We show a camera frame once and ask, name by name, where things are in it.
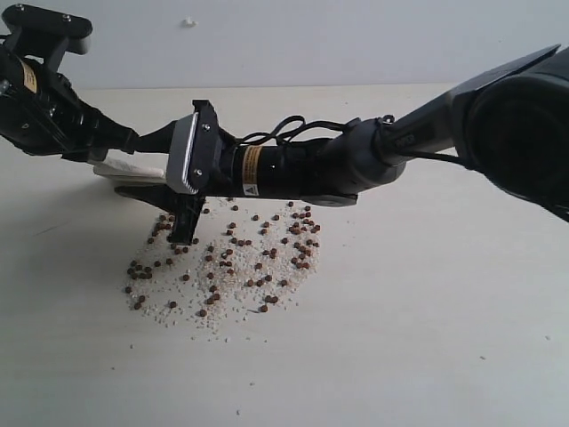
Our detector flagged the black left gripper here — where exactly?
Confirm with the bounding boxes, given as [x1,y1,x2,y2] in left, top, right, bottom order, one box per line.
[1,47,177,160]

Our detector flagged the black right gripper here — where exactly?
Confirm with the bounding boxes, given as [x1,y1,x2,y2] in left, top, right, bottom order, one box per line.
[114,127,263,245]

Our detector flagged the white wooden brush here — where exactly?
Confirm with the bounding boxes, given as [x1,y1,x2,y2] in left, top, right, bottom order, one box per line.
[87,150,166,185]

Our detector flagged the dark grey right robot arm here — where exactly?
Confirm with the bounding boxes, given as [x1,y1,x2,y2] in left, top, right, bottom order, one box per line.
[116,45,568,244]

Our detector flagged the brown beans and crumbs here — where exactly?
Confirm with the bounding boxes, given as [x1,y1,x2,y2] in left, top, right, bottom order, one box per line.
[121,197,321,336]

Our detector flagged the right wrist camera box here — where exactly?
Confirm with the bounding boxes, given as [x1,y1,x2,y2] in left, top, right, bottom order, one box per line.
[165,100,220,195]

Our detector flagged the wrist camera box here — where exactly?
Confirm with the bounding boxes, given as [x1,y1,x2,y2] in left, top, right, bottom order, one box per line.
[165,100,220,195]
[1,4,93,72]

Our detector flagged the small white wall hook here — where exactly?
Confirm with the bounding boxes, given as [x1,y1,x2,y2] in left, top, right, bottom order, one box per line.
[181,17,197,28]

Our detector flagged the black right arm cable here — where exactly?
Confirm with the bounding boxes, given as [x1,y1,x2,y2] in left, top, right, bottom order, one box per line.
[233,113,472,168]

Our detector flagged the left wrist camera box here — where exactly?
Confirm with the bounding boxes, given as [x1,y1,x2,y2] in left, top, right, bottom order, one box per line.
[1,4,93,72]

